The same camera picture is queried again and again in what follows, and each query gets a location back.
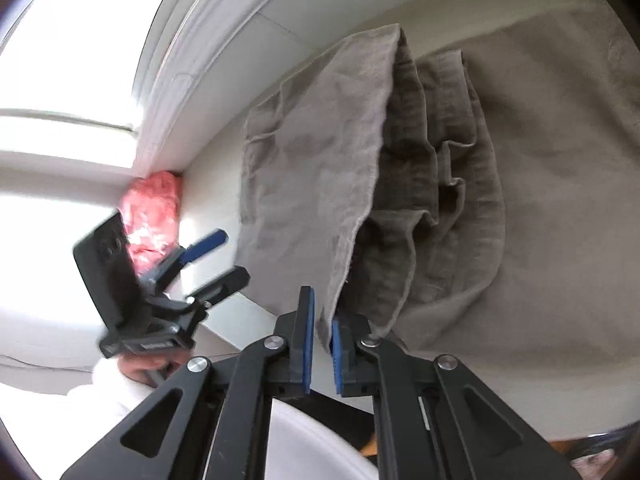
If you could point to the window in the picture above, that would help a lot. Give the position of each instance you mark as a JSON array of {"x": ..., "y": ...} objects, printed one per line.
[{"x": 75, "y": 60}]

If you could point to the grey-brown pants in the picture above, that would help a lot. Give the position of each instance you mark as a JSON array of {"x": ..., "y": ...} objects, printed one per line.
[{"x": 310, "y": 160}]

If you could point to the person's left hand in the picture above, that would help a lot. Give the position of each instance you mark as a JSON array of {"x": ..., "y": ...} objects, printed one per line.
[{"x": 137, "y": 367}]

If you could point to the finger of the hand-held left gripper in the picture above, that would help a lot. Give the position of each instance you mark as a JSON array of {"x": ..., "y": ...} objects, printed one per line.
[
  {"x": 225, "y": 282},
  {"x": 207, "y": 241}
]

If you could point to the red patterned bag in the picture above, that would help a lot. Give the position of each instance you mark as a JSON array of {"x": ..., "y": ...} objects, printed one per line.
[{"x": 150, "y": 210}]

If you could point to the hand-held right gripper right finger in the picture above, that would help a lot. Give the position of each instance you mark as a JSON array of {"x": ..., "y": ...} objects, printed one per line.
[{"x": 338, "y": 360}]

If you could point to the person's left forearm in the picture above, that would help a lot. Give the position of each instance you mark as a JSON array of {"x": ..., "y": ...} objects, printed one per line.
[{"x": 110, "y": 385}]

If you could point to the white round object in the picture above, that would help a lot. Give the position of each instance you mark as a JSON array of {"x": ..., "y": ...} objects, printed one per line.
[{"x": 310, "y": 440}]

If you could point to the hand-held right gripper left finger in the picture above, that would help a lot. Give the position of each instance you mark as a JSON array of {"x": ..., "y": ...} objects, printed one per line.
[{"x": 307, "y": 350}]

